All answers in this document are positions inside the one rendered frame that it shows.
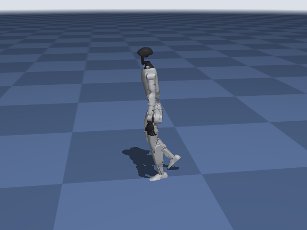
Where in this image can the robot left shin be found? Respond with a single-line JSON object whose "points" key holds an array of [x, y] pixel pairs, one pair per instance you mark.
{"points": [[157, 155]]}

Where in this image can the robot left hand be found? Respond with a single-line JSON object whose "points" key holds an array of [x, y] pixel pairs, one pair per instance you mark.
{"points": [[150, 128]]}

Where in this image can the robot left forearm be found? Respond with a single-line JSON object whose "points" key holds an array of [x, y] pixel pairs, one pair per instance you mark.
{"points": [[151, 105]]}

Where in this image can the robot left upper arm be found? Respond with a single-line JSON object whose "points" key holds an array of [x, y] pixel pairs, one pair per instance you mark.
{"points": [[150, 76]]}

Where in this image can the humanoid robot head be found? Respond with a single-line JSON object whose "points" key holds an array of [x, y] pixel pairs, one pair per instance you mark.
{"points": [[145, 52]]}

